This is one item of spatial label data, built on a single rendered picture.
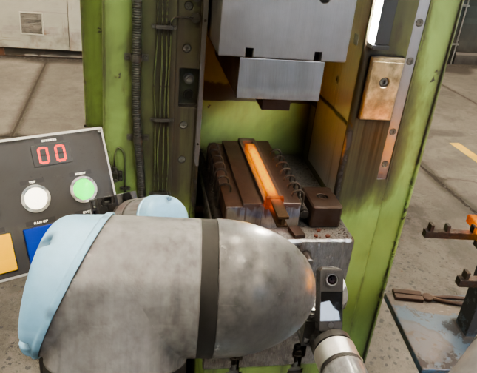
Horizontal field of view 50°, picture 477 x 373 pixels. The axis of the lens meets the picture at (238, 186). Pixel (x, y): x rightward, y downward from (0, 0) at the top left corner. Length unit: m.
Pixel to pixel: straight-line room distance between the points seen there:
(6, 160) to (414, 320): 1.12
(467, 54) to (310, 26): 7.64
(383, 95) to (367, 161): 0.20
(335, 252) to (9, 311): 1.62
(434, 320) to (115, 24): 1.16
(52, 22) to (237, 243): 6.17
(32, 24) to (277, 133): 5.02
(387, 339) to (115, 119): 1.69
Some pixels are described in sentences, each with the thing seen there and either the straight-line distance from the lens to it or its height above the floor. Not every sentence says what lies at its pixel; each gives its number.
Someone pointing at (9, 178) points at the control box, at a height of 1.13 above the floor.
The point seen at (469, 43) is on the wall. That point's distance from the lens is 8.78.
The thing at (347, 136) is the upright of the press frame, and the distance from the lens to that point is 1.49.
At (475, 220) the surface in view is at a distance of 1.57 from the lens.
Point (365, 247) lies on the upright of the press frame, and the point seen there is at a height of 0.75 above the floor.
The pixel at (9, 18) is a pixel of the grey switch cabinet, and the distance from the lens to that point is 6.59.
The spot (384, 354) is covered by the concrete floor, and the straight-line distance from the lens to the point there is 2.49.
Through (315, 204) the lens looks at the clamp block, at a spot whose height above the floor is 0.98.
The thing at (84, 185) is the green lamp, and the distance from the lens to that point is 1.16.
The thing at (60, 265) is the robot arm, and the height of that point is 1.40.
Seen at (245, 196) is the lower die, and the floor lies 0.99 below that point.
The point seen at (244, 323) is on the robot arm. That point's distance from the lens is 0.40.
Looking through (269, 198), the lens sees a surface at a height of 1.01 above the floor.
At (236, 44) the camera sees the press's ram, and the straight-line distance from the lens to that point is 1.18.
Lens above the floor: 1.63
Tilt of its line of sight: 27 degrees down
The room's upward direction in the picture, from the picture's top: 6 degrees clockwise
